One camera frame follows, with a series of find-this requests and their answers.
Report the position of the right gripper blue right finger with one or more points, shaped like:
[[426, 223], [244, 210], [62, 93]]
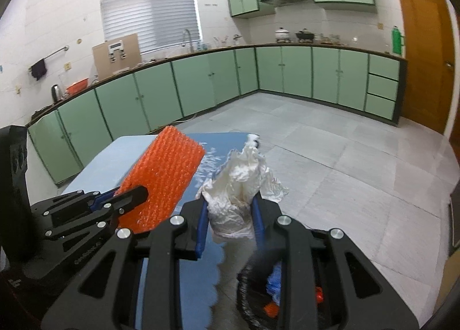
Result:
[[355, 294]]

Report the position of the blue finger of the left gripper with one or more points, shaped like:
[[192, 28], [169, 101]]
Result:
[[102, 199], [118, 204]]

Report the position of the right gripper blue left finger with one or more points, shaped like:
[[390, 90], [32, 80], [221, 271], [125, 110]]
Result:
[[132, 282]]

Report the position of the red plastic bag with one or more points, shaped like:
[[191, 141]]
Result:
[[319, 295]]

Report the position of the white plastic bag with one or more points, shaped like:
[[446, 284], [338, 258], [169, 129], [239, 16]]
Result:
[[229, 191]]

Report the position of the blue plastic bag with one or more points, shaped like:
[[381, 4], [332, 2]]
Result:
[[273, 285]]

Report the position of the orange ribbed sponge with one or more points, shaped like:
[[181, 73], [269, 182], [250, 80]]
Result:
[[272, 309]]

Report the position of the black trash bin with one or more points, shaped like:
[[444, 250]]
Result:
[[252, 295]]

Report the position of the green lower kitchen cabinets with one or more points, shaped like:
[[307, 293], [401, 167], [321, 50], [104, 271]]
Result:
[[70, 134]]

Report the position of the blue tree-print tablecloth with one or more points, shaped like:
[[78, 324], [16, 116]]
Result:
[[198, 267]]

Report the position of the black glass cabinet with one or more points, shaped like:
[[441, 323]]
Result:
[[454, 208]]

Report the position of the orange plastic basin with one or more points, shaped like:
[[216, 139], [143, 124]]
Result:
[[77, 87]]

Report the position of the steel electric kettle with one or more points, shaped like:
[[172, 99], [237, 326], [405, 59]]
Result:
[[56, 93]]

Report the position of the brown cardboard box on counter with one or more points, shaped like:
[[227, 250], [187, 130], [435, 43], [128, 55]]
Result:
[[116, 56]]

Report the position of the chrome sink faucet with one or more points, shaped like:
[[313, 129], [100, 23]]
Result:
[[187, 41]]

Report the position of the window blinds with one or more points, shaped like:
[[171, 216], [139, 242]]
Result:
[[159, 24]]

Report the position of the white cooking pot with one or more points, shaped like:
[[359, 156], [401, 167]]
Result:
[[282, 35]]

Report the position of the black wok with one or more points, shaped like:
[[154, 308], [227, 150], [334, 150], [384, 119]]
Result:
[[305, 36]]

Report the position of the brown wooden door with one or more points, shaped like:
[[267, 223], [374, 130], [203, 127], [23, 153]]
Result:
[[430, 55]]

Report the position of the green thermos bottle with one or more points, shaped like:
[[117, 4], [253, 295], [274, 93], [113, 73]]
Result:
[[397, 40]]

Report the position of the dark towel on rail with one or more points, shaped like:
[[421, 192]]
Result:
[[38, 70]]

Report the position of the chrome towel rail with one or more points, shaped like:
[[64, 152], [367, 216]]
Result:
[[64, 48]]

